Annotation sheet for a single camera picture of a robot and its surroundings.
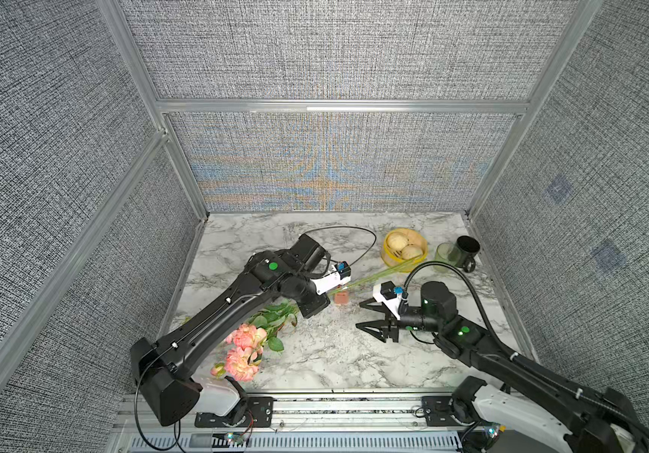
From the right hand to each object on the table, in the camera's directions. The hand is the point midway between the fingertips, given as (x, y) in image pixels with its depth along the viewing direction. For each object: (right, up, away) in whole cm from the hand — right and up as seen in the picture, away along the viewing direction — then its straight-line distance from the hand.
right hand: (361, 308), depth 70 cm
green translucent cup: (+35, +12, +31) cm, 48 cm away
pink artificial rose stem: (-26, -5, -11) cm, 28 cm away
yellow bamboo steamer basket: (+16, +10, +32) cm, 37 cm away
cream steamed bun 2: (+22, +12, +33) cm, 42 cm away
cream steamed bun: (+18, +16, +33) cm, 41 cm away
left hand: (-8, +2, +1) cm, 8 cm away
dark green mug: (+40, +13, +27) cm, 50 cm away
